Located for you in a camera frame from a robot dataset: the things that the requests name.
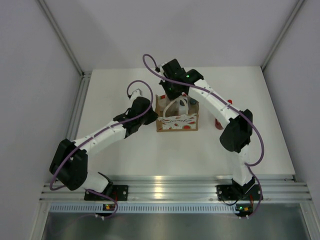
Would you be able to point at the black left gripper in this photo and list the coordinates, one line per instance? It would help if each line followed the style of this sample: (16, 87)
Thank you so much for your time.
(154, 116)

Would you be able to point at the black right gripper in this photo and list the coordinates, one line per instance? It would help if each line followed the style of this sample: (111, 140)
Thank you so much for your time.
(170, 96)

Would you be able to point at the clear square bottle black cap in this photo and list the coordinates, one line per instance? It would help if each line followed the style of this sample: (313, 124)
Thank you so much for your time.
(192, 106)

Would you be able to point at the burlap watermelon canvas bag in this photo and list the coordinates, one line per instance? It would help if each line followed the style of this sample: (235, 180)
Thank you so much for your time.
(168, 121)

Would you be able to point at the red bottle with red cap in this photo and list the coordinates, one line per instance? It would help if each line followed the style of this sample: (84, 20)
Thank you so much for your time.
(217, 123)

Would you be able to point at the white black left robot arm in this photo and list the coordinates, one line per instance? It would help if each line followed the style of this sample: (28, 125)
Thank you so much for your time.
(70, 162)

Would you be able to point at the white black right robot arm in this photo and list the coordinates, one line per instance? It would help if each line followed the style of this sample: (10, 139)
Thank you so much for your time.
(237, 132)

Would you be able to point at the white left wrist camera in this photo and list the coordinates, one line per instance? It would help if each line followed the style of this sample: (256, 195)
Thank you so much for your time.
(135, 94)

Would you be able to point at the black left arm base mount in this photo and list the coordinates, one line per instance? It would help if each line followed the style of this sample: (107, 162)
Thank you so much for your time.
(116, 192)

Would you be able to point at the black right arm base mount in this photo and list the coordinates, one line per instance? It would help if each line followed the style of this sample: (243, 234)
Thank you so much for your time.
(227, 192)

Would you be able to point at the white perforated cable duct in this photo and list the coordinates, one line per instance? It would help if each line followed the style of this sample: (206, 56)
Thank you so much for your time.
(144, 208)

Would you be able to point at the aluminium rail frame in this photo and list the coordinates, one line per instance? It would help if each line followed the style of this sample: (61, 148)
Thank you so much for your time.
(177, 167)

